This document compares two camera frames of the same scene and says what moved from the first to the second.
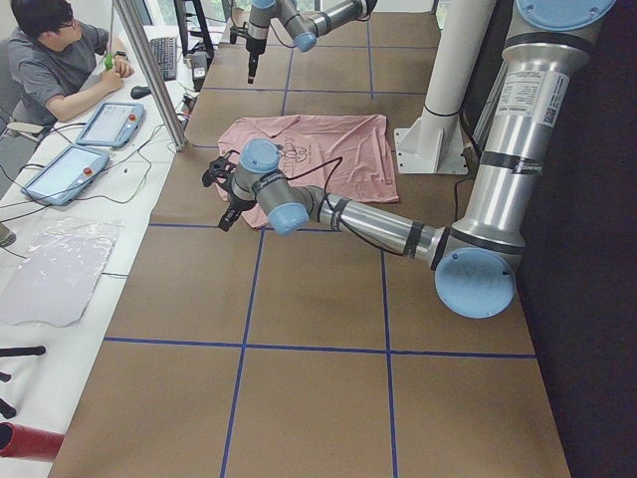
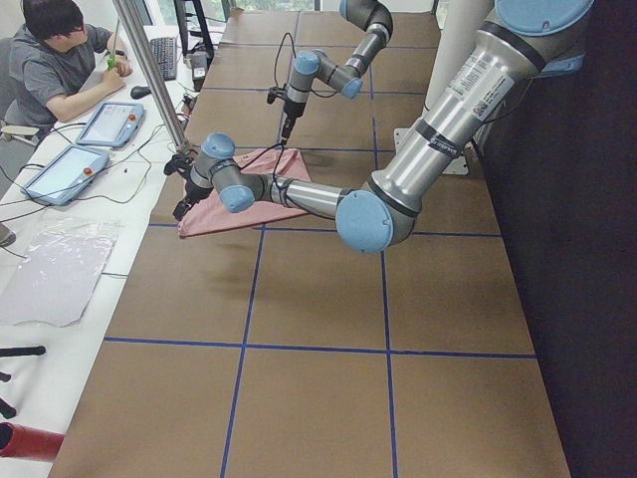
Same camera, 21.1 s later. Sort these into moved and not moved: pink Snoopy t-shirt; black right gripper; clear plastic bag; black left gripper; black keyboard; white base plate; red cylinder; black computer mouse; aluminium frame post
Moved: pink Snoopy t-shirt; black left gripper; black right gripper
Not moved: white base plate; aluminium frame post; black computer mouse; black keyboard; red cylinder; clear plastic bag
